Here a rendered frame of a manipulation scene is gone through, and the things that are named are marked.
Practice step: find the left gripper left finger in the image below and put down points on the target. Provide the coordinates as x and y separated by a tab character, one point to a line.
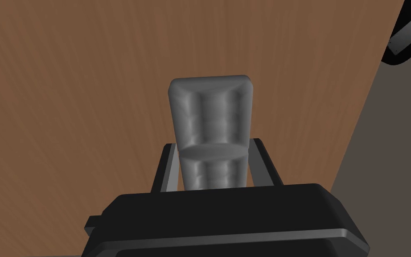
167	171

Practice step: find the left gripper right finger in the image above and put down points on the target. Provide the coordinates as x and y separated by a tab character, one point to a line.
262	167

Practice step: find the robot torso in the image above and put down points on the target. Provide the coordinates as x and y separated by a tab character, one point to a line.
410	34

